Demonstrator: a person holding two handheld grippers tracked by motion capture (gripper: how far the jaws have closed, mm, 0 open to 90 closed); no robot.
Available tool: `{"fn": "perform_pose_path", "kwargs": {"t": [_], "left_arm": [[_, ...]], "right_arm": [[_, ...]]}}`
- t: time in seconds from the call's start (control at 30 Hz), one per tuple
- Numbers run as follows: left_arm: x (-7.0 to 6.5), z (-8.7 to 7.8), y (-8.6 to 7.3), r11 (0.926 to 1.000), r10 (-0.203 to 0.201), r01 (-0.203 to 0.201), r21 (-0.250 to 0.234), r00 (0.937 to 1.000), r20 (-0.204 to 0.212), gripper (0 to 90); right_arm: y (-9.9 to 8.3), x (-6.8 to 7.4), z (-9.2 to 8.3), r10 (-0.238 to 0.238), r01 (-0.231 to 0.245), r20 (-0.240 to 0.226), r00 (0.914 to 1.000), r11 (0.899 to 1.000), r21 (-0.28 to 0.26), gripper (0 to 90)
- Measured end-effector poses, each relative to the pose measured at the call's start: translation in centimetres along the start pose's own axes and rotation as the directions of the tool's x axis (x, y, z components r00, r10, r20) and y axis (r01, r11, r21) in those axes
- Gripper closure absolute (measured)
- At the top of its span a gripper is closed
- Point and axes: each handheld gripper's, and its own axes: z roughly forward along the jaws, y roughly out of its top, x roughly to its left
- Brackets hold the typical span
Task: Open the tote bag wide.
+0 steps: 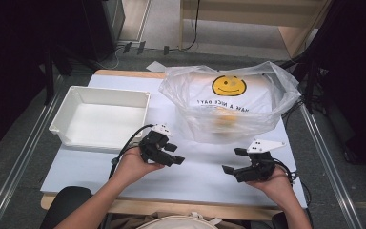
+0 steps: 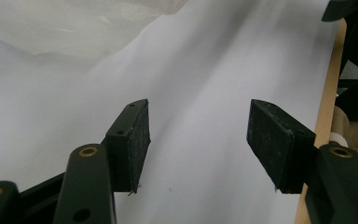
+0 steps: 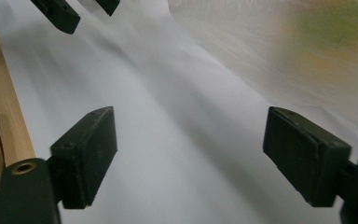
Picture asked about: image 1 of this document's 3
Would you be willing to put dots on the wooden table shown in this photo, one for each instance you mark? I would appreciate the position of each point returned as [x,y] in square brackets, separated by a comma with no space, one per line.
[187,208]

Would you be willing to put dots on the black metal stand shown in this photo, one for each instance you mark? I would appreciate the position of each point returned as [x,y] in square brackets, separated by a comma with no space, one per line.
[311,86]
[48,76]

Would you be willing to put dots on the person's beige clothing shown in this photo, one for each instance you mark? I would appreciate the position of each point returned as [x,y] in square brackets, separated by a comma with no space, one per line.
[178,222]

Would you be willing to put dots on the white table cover sheet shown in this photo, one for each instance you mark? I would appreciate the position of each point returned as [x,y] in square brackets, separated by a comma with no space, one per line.
[178,181]

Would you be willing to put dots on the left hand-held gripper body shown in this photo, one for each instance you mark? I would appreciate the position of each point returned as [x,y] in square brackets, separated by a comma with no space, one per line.
[152,146]

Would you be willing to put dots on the black chair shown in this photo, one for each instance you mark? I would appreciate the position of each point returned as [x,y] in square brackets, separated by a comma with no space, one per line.
[70,203]

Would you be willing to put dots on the person's right hand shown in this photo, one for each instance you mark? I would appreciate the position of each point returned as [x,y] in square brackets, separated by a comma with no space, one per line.
[278,184]

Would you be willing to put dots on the yellow drink carton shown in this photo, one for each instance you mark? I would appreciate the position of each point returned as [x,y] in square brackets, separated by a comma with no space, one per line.
[225,118]

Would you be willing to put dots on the clear plastic bag yellow smiley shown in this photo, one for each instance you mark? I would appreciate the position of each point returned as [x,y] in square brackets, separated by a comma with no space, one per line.
[235,105]

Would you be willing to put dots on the white plastic bin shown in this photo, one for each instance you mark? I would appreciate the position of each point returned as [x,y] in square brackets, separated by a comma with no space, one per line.
[108,120]

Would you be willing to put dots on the person's left hand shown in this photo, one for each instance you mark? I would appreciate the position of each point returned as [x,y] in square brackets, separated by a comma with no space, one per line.
[130,165]

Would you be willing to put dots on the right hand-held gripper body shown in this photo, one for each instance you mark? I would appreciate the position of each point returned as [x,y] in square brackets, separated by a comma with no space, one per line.
[260,168]

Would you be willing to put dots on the metal floor rail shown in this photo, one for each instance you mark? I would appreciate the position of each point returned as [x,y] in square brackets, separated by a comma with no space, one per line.
[333,178]
[16,171]

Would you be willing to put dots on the white paper sheet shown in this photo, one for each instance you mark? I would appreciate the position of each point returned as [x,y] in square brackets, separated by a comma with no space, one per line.
[155,66]

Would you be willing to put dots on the wooden shelf frame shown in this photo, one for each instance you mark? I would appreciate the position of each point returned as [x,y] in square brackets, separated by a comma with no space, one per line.
[292,35]

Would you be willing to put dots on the black cabinet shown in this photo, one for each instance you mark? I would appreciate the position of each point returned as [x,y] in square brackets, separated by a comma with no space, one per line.
[108,25]

